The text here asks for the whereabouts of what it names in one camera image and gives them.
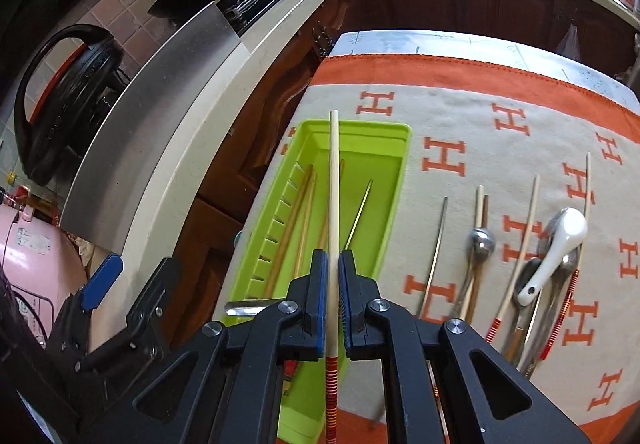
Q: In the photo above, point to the metal chopstick in tray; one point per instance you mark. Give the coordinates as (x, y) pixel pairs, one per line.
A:
(359, 213)

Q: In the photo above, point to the white ceramic soup spoon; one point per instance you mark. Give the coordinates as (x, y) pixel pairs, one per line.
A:
(570, 231)

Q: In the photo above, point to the light chopstick beside brown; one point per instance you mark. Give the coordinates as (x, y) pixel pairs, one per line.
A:
(469, 278)

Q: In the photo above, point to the large metal spoon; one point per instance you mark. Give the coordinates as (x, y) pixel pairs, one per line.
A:
(557, 282)

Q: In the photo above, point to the light chopstick red band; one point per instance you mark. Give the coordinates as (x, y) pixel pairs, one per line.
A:
(530, 219)

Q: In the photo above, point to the brown chopstick in tray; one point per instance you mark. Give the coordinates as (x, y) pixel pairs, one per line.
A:
(299, 260)
(286, 236)

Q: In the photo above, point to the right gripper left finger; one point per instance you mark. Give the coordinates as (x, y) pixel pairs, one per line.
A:
(224, 385)

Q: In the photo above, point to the dark brown wooden chopstick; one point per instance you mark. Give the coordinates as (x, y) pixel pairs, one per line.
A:
(479, 268)

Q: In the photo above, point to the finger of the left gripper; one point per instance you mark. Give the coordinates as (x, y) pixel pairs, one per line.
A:
(94, 291)

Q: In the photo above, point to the metal chopstick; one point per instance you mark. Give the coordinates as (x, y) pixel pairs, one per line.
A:
(359, 213)
(431, 270)

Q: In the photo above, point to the light chopstick red striped end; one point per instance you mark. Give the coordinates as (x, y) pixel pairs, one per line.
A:
(332, 291)

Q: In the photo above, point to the small round metal spoon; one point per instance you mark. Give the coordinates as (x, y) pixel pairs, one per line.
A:
(485, 245)

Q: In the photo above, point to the black electric kettle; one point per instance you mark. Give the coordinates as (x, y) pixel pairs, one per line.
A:
(71, 102)

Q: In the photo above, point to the orange beige H blanket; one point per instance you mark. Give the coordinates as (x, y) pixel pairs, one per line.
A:
(473, 123)

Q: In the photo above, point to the pink appliance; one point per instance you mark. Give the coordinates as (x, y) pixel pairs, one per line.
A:
(41, 264)

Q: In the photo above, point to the green plastic utensil tray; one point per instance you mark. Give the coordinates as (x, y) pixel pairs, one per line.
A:
(376, 150)

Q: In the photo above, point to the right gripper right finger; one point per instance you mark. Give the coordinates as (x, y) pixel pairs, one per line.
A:
(443, 383)

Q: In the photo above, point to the stainless steel counter panel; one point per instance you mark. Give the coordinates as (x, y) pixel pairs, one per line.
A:
(111, 179)

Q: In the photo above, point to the wooden handled metal spoon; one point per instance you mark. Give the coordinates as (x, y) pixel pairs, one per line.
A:
(514, 346)

